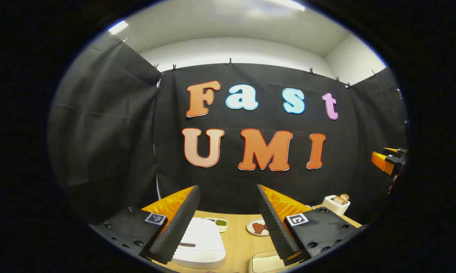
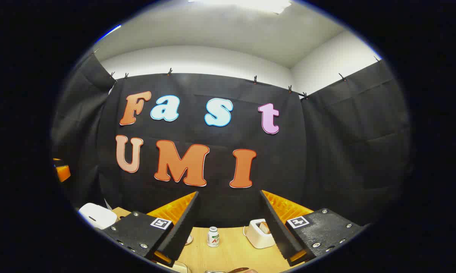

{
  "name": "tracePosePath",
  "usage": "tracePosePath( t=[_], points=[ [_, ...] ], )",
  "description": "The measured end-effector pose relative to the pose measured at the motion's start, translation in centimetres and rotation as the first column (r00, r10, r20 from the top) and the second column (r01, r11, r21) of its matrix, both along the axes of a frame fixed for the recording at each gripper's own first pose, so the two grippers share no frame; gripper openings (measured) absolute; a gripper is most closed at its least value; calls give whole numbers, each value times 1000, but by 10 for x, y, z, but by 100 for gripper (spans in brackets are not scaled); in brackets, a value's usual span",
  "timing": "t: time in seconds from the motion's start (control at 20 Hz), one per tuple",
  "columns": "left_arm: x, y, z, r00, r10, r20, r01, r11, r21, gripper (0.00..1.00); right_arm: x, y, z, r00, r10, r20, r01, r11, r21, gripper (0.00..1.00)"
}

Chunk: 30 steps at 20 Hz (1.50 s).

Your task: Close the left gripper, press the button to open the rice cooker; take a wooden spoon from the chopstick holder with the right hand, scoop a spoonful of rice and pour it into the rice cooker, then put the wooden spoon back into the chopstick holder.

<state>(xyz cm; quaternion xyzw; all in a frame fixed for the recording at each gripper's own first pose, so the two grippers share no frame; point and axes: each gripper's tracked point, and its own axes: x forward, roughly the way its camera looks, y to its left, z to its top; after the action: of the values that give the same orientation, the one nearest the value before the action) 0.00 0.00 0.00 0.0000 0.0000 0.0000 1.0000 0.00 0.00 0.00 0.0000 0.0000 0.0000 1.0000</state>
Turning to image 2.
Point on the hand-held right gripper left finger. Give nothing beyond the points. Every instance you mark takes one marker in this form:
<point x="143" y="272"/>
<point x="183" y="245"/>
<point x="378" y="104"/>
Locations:
<point x="182" y="231"/>

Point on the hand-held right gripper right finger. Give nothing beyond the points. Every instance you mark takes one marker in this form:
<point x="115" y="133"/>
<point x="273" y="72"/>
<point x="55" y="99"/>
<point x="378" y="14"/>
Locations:
<point x="279" y="231"/>

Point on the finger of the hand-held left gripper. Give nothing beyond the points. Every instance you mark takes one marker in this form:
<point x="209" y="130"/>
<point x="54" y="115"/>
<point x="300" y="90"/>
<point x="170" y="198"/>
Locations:
<point x="63" y="172"/>

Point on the metal chopstick holder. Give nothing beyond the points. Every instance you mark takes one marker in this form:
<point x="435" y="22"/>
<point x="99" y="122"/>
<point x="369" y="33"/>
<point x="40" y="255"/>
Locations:
<point x="214" y="271"/>

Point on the white rice cooker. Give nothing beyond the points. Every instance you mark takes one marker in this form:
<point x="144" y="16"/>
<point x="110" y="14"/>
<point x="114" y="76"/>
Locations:
<point x="97" y="216"/>

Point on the brown wooden spoon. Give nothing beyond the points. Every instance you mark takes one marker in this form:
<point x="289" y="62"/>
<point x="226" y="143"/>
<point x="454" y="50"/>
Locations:
<point x="237" y="270"/>

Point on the white round plate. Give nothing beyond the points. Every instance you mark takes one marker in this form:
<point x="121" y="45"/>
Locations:
<point x="189" y="239"/>

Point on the toast bread slice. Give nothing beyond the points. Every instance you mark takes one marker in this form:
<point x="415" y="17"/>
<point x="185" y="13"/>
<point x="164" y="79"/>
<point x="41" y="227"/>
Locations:
<point x="264" y="227"/>

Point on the white toaster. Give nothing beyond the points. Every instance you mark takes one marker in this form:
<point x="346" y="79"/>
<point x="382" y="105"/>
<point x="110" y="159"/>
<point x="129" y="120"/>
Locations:
<point x="255" y="237"/>

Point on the white bottle green label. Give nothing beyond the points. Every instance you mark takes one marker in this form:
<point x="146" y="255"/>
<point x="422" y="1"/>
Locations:
<point x="213" y="238"/>

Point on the black backdrop cloth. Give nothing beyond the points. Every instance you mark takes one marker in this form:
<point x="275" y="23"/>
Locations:
<point x="220" y="204"/>

